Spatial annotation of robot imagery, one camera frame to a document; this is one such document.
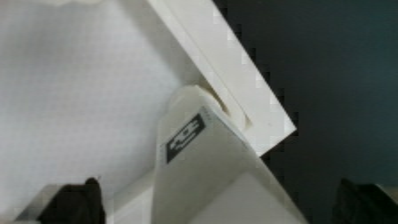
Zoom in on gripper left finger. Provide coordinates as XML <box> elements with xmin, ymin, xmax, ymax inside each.
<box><xmin>13</xmin><ymin>176</ymin><xmax>109</xmax><ymax>224</ymax></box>

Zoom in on white leg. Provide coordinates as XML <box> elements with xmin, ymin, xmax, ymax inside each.
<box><xmin>151</xmin><ymin>86</ymin><xmax>309</xmax><ymax>224</ymax></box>

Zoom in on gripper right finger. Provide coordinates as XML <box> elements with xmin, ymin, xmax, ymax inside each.
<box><xmin>331</xmin><ymin>179</ymin><xmax>398</xmax><ymax>224</ymax></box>

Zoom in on white desk top tray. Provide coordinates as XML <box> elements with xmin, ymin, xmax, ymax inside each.
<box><xmin>0</xmin><ymin>0</ymin><xmax>295</xmax><ymax>224</ymax></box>

